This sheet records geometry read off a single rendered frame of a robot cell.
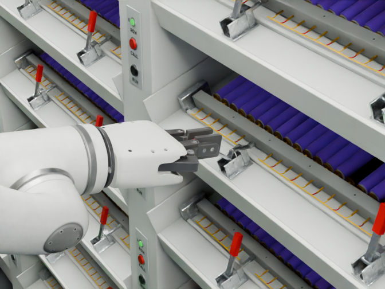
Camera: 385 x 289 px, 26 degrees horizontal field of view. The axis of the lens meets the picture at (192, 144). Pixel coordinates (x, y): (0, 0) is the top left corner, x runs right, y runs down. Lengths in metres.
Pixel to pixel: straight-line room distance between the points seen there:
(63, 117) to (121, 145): 0.73
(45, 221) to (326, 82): 0.34
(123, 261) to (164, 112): 0.45
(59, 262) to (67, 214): 1.09
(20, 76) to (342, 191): 1.04
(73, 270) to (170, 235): 0.61
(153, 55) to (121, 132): 0.22
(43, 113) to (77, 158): 0.80
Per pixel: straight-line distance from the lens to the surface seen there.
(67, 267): 1.95
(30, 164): 0.92
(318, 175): 1.06
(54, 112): 1.73
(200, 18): 1.10
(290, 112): 1.17
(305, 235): 1.03
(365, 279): 0.96
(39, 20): 1.66
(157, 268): 1.41
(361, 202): 1.01
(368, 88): 0.91
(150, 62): 1.22
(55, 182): 0.90
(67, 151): 0.95
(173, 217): 1.37
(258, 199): 1.08
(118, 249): 1.65
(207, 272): 1.28
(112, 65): 1.43
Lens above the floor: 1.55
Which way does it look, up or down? 30 degrees down
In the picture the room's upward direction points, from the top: straight up
